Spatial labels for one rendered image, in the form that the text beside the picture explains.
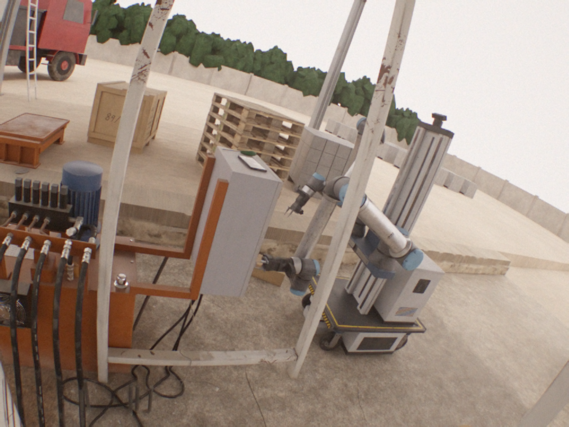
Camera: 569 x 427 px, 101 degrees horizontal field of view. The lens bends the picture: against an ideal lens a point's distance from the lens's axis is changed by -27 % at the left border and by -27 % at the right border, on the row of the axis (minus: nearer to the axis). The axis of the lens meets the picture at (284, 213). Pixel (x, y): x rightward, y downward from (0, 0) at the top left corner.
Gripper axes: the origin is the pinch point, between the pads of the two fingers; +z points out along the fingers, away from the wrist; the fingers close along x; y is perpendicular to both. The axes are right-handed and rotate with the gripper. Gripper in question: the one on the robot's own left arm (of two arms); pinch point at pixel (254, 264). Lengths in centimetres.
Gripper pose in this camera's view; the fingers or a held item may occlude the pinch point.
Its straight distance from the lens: 157.1
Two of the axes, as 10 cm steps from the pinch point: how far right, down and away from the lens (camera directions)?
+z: -8.8, -1.6, -4.4
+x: 3.3, -8.9, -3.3
